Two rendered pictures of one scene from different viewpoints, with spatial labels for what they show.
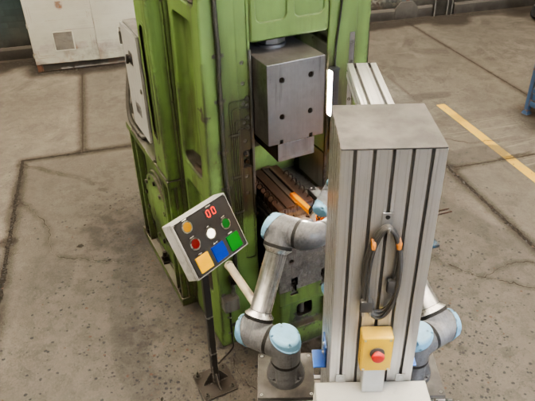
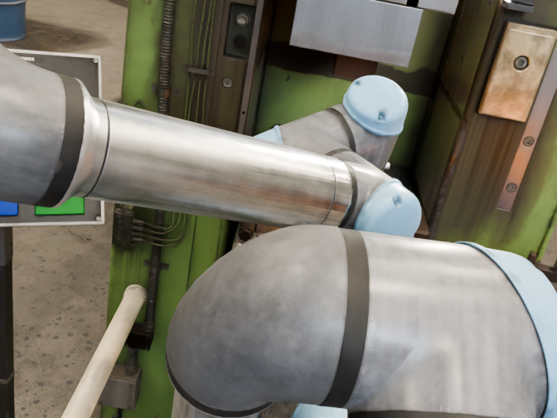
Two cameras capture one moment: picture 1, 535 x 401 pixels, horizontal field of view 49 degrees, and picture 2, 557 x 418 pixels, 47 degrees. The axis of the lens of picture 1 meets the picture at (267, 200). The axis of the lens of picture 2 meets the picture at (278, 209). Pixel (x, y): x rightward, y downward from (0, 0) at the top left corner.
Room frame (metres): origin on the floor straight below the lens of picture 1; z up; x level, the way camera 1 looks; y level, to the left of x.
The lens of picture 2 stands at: (1.52, -0.54, 1.50)
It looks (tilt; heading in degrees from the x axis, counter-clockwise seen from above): 27 degrees down; 25
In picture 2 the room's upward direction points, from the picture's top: 11 degrees clockwise
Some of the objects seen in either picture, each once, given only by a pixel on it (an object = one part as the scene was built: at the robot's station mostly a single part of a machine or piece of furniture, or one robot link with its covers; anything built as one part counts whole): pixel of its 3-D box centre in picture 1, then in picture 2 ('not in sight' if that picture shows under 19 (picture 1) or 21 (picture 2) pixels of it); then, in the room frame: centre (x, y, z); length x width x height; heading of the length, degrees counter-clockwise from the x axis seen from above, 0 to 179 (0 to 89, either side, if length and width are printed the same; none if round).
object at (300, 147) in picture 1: (276, 131); (351, 7); (2.70, -0.06, 1.32); 0.42 x 0.20 x 0.10; 25
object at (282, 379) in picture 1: (285, 365); not in sight; (1.56, -0.05, 0.87); 0.15 x 0.15 x 0.10
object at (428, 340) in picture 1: (416, 341); not in sight; (1.55, -0.55, 0.98); 0.13 x 0.12 x 0.14; 122
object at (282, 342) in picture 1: (283, 344); not in sight; (1.56, -0.05, 0.98); 0.13 x 0.12 x 0.14; 60
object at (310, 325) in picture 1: (287, 286); not in sight; (2.74, -0.10, 0.23); 0.55 x 0.37 x 0.47; 25
